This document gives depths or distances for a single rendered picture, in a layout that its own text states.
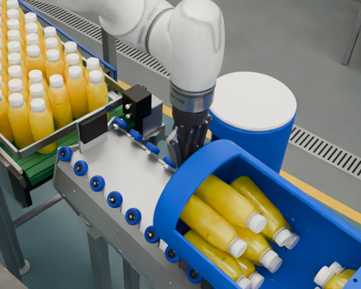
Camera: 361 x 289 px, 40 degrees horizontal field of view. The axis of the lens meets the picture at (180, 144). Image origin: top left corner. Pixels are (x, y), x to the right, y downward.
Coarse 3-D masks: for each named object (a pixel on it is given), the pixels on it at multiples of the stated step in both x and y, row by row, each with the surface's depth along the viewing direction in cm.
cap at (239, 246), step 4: (240, 240) 107; (236, 244) 106; (240, 244) 106; (244, 244) 106; (232, 248) 106; (236, 248) 106; (240, 248) 106; (244, 248) 108; (232, 252) 107; (236, 252) 106; (240, 252) 107; (236, 256) 107
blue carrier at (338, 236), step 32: (192, 160) 107; (224, 160) 107; (256, 160) 111; (192, 192) 104; (288, 192) 116; (160, 224) 110; (320, 224) 114; (192, 256) 106; (288, 256) 120; (320, 256) 116; (352, 256) 111; (224, 288) 102; (288, 288) 117; (320, 288) 115; (352, 288) 88
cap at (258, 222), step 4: (256, 216) 107; (260, 216) 106; (252, 220) 106; (256, 220) 106; (260, 220) 106; (264, 220) 107; (252, 224) 106; (256, 224) 105; (260, 224) 106; (264, 224) 108; (252, 228) 106; (256, 228) 106; (260, 228) 107; (256, 232) 107
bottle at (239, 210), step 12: (216, 180) 114; (204, 192) 114; (216, 192) 112; (228, 192) 111; (216, 204) 111; (228, 204) 109; (240, 204) 108; (252, 204) 109; (228, 216) 109; (240, 216) 107; (252, 216) 107
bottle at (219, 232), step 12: (192, 204) 112; (204, 204) 112; (180, 216) 113; (192, 216) 111; (204, 216) 110; (216, 216) 110; (192, 228) 112; (204, 228) 109; (216, 228) 108; (228, 228) 108; (216, 240) 107; (228, 240) 107
